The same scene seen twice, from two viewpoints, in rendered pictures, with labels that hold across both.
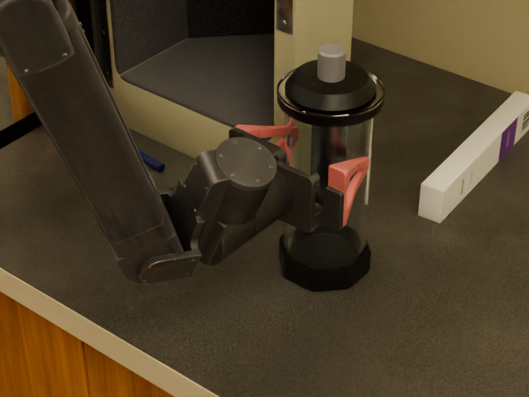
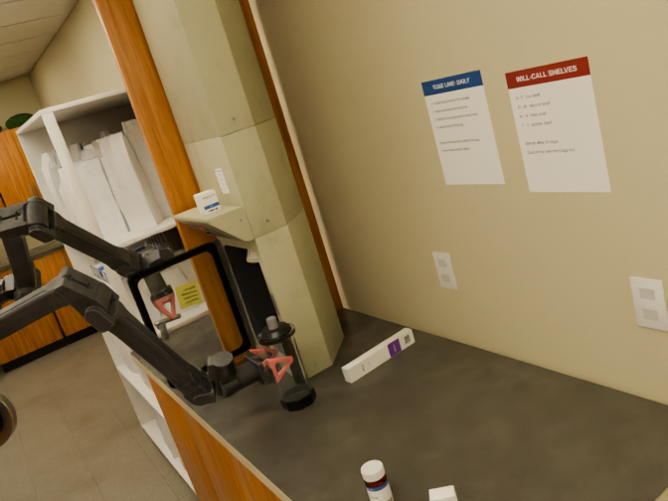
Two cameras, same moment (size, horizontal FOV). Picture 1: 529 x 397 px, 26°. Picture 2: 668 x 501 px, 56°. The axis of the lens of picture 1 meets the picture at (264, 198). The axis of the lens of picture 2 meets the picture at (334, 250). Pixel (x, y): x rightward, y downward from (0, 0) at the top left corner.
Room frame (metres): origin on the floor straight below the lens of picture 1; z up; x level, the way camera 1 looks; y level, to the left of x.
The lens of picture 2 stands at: (-0.41, -0.91, 1.79)
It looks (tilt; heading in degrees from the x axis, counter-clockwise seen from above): 15 degrees down; 23
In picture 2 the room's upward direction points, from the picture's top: 17 degrees counter-clockwise
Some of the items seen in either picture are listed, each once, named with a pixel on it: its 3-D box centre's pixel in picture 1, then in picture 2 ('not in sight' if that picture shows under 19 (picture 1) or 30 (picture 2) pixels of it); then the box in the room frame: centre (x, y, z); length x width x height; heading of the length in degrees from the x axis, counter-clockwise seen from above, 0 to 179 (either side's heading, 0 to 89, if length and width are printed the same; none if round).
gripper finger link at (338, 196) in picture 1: (330, 177); (275, 364); (0.95, -0.07, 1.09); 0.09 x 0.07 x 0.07; 141
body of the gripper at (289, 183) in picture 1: (258, 197); (248, 374); (0.92, 0.01, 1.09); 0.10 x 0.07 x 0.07; 51
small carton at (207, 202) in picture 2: not in sight; (207, 202); (1.15, 0.09, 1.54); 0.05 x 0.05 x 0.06; 52
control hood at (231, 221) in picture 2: not in sight; (211, 227); (1.17, 0.13, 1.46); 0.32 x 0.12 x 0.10; 51
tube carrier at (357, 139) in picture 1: (327, 176); (286, 365); (1.00, -0.07, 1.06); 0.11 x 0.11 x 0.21
